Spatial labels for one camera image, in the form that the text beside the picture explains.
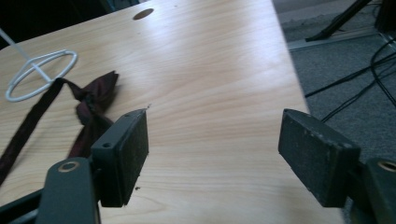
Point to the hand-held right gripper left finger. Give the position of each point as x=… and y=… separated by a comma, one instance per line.
x=124, y=155

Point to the metal floor strip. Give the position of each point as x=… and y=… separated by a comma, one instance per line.
x=339, y=39

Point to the dark red bow tie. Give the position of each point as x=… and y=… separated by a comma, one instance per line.
x=90, y=99

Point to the black stand leg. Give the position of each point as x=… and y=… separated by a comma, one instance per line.
x=337, y=21

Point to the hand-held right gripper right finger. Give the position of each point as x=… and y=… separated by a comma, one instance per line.
x=317, y=155

